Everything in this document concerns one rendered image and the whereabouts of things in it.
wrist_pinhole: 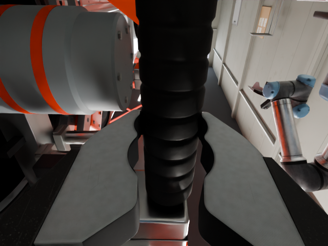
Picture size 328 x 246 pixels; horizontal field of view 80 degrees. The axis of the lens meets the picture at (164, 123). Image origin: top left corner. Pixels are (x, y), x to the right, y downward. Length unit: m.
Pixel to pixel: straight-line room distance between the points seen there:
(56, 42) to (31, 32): 0.03
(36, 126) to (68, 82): 0.15
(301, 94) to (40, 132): 1.00
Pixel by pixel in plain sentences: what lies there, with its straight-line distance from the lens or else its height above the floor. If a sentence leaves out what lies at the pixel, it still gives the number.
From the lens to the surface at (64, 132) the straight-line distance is 0.41.
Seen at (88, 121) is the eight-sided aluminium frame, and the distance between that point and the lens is 0.56.
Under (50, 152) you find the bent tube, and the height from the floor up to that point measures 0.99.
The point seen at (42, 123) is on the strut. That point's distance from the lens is 0.39.
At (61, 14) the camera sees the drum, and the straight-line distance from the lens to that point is 0.27.
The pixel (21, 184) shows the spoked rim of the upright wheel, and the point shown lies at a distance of 0.51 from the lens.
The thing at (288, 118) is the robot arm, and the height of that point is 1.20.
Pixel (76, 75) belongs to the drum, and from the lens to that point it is 0.24.
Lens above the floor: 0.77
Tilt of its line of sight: 33 degrees up
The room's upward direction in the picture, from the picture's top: 179 degrees counter-clockwise
